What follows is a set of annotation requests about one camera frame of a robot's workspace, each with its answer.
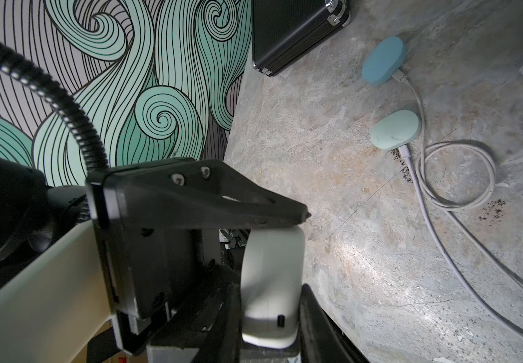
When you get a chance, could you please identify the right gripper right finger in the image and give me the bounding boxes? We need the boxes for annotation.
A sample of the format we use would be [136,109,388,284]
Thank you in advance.
[299,284,369,363]

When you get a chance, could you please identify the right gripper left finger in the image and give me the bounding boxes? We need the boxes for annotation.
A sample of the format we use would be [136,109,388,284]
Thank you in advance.
[202,284,242,362]

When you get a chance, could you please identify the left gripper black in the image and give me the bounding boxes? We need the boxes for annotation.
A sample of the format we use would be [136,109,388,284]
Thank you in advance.
[86,158,311,362]

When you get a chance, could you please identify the white earbud case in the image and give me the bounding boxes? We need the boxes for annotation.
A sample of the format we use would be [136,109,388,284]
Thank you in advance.
[240,226,305,349]

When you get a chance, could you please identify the white usb cable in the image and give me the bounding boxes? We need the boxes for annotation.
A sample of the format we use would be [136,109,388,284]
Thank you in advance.
[397,144,523,359]

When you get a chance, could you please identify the thin white earphone cable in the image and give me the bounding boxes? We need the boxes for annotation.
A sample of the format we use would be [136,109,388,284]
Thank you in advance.
[391,69,523,303]

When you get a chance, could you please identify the green earbud case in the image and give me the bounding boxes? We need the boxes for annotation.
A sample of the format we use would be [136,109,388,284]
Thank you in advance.
[370,110,422,151]

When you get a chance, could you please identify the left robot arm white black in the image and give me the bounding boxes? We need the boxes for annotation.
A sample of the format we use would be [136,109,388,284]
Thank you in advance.
[0,43,309,362]

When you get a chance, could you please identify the black metal box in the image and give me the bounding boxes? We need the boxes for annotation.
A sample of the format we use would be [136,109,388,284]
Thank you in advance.
[252,0,351,77]

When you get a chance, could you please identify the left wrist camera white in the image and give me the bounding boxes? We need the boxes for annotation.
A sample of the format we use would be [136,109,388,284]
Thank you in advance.
[0,222,111,362]

